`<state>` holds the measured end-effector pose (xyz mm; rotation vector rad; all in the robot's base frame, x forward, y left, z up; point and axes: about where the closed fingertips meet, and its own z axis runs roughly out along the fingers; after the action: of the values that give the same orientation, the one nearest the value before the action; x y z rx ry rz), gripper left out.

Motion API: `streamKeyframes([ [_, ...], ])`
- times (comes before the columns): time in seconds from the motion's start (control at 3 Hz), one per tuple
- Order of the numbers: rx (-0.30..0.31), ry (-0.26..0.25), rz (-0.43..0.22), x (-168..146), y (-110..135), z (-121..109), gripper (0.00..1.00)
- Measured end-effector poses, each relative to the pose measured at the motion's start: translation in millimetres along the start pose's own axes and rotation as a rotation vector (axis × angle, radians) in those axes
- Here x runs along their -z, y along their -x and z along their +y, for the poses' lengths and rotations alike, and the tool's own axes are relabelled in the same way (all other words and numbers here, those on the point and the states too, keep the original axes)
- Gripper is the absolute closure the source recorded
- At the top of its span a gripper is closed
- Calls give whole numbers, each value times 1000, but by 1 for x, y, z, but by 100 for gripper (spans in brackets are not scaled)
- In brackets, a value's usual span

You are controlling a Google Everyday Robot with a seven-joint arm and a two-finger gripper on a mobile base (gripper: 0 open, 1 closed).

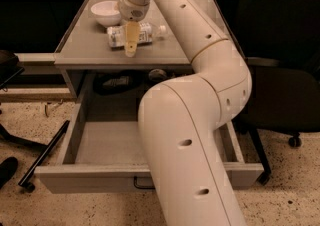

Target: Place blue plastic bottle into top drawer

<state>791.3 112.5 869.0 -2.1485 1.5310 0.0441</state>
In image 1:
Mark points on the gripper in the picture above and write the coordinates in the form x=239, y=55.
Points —
x=132, y=12

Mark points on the clear plastic bottle white cap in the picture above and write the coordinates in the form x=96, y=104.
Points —
x=148, y=34

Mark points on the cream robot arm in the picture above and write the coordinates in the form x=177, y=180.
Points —
x=177, y=118

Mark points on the grey metal drawer cabinet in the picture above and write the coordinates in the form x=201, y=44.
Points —
x=86, y=50

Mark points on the black pouch in drawer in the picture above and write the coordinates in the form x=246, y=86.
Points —
x=109, y=84

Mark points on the open grey top drawer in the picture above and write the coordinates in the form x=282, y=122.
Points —
x=102, y=149

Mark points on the white ceramic bowl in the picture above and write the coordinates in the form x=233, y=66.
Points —
x=106, y=13

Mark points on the black tape roll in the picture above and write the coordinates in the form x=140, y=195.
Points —
x=156, y=76

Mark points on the black chair left edge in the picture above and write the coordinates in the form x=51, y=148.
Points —
x=9, y=69

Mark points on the black office chair right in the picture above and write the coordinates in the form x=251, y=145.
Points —
x=280, y=40

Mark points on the black cabinet foot bar left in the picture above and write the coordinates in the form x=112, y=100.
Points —
x=25, y=182

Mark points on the black cabinet foot bar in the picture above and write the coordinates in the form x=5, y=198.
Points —
x=25, y=182
x=265, y=176

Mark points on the black shoe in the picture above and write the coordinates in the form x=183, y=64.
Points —
x=7, y=169

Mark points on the black cabinet foot bar right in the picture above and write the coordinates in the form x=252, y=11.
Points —
x=265, y=176

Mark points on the black drawer handle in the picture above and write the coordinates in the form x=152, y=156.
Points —
x=143, y=183

